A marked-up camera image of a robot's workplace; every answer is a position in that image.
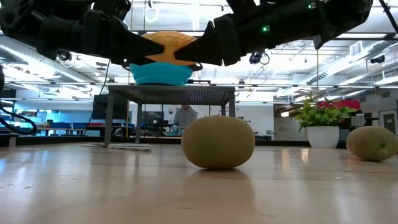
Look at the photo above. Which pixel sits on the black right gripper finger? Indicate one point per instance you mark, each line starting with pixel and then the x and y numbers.
pixel 214 46

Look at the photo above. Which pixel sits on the black aluminium table frame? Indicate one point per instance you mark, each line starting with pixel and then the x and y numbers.
pixel 280 143

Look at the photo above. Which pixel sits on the white flat pad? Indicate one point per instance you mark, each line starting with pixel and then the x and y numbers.
pixel 124 147

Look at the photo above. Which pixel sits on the black overhead camera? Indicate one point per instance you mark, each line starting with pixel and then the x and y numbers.
pixel 255 57
pixel 64 56

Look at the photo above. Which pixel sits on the green-brown kiwi fruit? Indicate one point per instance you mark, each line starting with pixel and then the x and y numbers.
pixel 370 143
pixel 217 143

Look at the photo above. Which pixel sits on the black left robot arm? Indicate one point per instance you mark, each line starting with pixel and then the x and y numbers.
pixel 15 18

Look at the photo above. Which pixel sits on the blue collapsible bowl grey rim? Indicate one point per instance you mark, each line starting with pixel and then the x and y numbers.
pixel 161 74

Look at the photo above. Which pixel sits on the green plant in white pot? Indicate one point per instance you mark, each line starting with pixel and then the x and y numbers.
pixel 323 137

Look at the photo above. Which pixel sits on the red cabinet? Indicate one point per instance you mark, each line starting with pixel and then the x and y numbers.
pixel 348 104

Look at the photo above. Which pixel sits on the grey perforated metal stand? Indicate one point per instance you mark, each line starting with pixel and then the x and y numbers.
pixel 174 95

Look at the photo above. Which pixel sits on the black monitor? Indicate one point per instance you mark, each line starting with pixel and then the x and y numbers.
pixel 101 107

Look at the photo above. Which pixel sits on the person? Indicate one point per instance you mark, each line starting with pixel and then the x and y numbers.
pixel 185 118

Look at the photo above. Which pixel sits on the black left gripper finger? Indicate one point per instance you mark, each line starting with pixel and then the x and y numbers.
pixel 118 43

